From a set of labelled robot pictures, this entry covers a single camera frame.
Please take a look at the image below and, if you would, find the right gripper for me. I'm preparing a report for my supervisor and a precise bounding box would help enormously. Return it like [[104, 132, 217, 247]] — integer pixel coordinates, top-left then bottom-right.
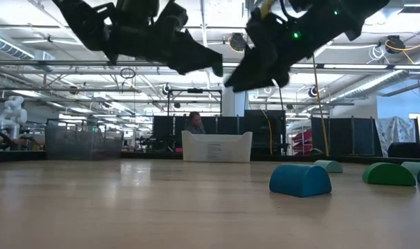
[[224, 8, 321, 93]]

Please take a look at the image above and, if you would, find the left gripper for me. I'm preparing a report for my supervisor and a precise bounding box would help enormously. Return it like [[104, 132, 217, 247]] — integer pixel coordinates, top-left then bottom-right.
[[105, 13, 224, 77]]

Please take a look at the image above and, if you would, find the light blue half-cylinder block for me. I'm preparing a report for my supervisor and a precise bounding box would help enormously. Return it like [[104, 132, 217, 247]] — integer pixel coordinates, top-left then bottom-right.
[[313, 159, 344, 174], [401, 161, 420, 176]]

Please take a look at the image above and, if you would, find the black tall cabinet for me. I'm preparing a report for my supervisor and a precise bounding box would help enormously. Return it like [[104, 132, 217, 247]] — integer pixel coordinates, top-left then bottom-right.
[[244, 109, 287, 156]]

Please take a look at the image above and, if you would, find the person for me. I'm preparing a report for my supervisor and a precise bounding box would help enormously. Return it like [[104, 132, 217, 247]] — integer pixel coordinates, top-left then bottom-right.
[[183, 111, 207, 135]]

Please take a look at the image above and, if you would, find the black partition panel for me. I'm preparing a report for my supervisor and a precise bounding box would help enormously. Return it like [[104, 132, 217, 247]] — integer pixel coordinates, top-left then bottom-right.
[[152, 115, 247, 150]]

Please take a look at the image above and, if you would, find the red shelf rack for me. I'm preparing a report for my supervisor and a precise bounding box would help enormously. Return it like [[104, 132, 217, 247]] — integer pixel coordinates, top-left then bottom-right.
[[291, 128, 313, 156]]

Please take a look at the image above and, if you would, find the white plastic bin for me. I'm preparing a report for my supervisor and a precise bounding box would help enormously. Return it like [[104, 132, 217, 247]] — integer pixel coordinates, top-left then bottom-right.
[[181, 130, 253, 163]]

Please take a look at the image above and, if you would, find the dark blue partition panel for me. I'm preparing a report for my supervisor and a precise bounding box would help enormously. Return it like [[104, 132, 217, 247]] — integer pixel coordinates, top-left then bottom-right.
[[310, 116, 383, 157]]

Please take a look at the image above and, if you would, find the clear grey plastic bin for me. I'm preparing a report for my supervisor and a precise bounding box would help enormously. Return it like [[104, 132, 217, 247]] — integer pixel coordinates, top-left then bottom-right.
[[44, 124, 125, 161]]

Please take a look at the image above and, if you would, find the white patterned cloth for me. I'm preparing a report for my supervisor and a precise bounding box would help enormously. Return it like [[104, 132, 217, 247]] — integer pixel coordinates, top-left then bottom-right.
[[374, 116, 419, 150]]

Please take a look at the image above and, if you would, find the black chair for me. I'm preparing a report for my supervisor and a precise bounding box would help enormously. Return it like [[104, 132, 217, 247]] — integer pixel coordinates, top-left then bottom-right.
[[387, 142, 420, 160]]

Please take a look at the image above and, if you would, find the green half-cylinder block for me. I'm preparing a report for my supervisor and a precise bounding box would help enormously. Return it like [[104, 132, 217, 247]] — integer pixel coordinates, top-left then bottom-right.
[[362, 162, 417, 187]]

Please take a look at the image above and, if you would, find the black metal gantry frame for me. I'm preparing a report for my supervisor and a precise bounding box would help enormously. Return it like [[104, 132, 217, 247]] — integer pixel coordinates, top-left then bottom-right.
[[167, 88, 223, 117]]

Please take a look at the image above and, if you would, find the black ceiling cable reel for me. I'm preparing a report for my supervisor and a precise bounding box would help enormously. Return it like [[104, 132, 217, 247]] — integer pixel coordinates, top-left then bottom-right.
[[228, 33, 247, 53], [378, 34, 417, 56]]

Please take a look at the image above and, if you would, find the yellow cable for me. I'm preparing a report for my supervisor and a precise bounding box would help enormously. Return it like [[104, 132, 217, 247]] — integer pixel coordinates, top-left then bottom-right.
[[311, 53, 331, 156], [260, 109, 273, 156]]

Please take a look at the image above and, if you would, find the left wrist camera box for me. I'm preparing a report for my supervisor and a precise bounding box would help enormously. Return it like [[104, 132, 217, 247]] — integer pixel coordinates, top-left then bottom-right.
[[116, 0, 161, 19]]

